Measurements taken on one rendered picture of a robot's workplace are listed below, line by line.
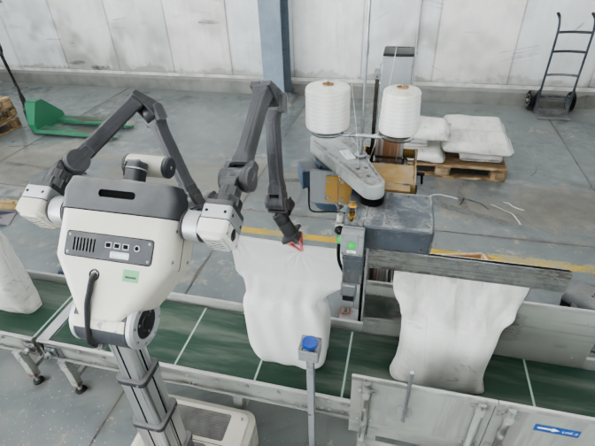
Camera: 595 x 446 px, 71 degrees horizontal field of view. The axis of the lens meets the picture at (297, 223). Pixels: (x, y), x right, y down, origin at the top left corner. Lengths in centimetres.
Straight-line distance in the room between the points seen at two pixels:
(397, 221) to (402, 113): 37
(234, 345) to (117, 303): 110
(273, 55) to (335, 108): 481
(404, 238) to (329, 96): 55
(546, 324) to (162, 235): 175
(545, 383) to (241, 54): 590
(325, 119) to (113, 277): 86
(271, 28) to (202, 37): 134
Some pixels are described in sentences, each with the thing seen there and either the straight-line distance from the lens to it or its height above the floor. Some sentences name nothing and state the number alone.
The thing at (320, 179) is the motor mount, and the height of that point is 127.
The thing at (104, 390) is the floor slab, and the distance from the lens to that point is 284.
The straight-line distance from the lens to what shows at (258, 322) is 200.
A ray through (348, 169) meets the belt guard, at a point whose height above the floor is 142.
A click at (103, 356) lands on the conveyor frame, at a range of 248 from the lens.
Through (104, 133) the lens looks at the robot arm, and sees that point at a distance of 167.
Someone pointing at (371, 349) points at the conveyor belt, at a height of 38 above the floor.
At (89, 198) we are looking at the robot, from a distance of 138.
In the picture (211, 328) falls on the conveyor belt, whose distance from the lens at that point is 240.
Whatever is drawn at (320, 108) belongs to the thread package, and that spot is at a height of 163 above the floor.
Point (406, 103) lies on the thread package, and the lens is 151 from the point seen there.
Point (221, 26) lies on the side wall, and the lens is 697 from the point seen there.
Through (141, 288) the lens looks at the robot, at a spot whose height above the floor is 134.
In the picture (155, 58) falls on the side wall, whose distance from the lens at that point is 762.
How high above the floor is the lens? 215
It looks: 35 degrees down
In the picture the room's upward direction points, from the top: 2 degrees counter-clockwise
